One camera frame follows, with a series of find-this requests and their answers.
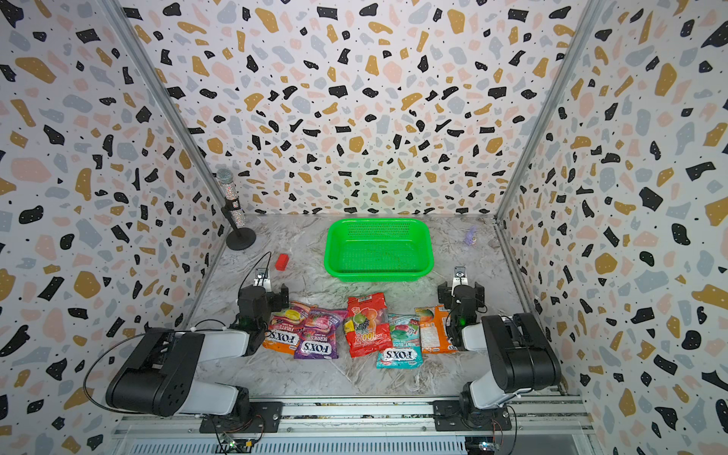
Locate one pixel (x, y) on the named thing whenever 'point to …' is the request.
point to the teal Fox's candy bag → (407, 347)
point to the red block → (282, 262)
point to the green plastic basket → (378, 249)
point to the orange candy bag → (433, 330)
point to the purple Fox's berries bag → (318, 336)
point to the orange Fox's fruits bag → (284, 328)
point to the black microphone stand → (243, 238)
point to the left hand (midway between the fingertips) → (269, 284)
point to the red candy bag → (367, 325)
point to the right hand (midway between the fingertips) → (464, 282)
